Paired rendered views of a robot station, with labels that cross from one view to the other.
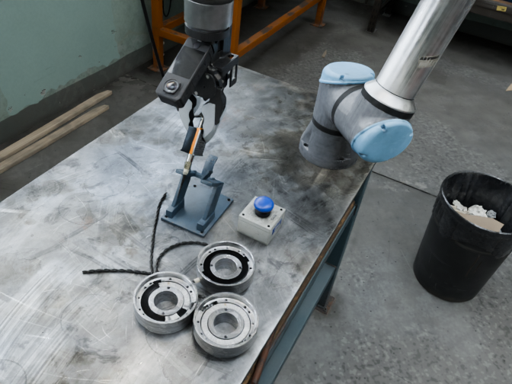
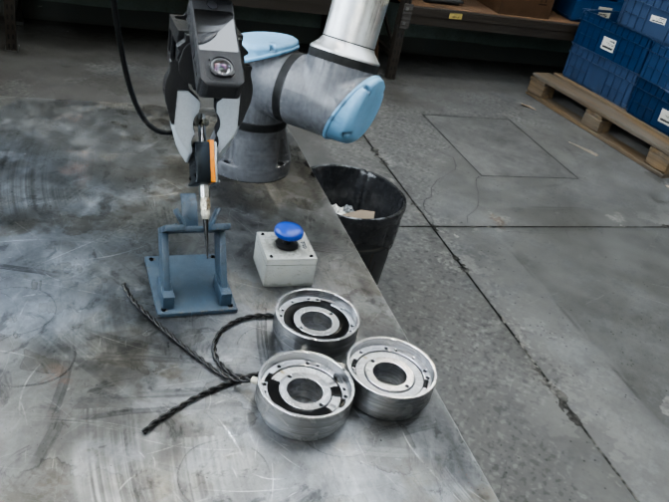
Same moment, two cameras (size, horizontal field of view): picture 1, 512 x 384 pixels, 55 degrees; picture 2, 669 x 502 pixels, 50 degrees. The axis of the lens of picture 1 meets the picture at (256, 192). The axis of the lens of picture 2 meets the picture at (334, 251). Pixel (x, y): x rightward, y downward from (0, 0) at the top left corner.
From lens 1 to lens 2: 0.57 m
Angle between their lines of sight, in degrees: 38
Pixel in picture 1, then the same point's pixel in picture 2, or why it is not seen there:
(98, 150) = not seen: outside the picture
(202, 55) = (230, 16)
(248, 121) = (115, 160)
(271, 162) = not seen: hidden behind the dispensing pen
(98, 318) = (238, 469)
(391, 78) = (353, 27)
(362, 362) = not seen: hidden behind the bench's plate
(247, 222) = (281, 265)
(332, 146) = (270, 148)
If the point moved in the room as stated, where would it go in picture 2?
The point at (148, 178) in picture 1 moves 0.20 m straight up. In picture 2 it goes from (73, 278) to (71, 133)
